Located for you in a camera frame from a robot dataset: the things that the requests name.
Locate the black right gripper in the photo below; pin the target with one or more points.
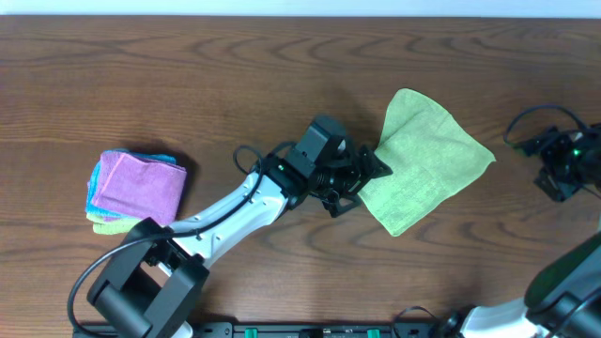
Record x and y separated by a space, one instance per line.
550 144

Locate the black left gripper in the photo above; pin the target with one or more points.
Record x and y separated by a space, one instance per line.
353 178

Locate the green microfiber cloth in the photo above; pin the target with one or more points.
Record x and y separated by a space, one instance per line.
432 159

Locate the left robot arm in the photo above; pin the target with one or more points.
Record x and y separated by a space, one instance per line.
150 283

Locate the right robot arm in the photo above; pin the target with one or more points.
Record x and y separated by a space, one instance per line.
563 300

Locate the purple folded cloth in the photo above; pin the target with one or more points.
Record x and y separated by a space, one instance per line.
140 188

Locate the light green folded cloth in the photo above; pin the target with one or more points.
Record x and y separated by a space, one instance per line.
112 227

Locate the blue folded cloth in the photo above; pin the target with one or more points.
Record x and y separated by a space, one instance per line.
93 183

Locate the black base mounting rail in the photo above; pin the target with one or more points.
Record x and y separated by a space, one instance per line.
411 329

